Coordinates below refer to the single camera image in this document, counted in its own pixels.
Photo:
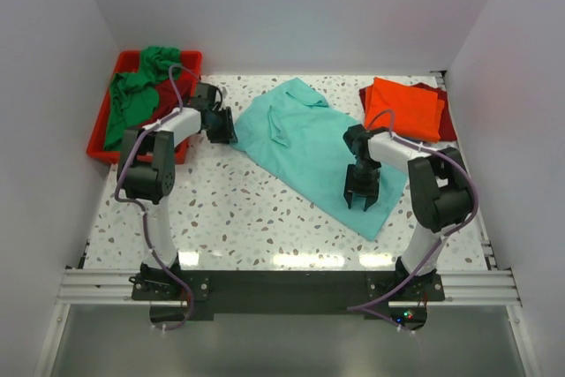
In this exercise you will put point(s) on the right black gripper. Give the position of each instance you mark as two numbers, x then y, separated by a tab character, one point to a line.
369	192

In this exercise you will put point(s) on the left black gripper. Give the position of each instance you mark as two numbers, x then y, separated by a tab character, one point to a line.
227	133

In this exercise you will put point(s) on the teal t shirt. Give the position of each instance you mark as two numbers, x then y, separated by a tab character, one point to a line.
293	133

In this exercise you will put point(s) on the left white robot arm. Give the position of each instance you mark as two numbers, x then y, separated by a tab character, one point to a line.
146	171

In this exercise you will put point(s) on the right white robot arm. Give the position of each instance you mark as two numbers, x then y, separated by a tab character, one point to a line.
443	198

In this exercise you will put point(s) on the dark red t shirt in bin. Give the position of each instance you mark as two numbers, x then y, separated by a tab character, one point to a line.
168	98

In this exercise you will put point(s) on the red plastic bin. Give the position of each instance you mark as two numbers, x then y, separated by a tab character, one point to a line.
128	61

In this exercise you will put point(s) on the orange folded t shirt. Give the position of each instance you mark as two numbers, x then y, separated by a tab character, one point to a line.
406	107

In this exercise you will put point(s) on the green t shirt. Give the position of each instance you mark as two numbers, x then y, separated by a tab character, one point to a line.
133	97

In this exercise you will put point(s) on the dark red folded t shirt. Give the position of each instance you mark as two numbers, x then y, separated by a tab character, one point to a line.
447	121

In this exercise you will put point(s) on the aluminium rail frame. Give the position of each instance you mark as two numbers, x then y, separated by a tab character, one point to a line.
228	213

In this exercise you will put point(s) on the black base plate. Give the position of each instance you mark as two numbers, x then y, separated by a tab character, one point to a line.
201	295

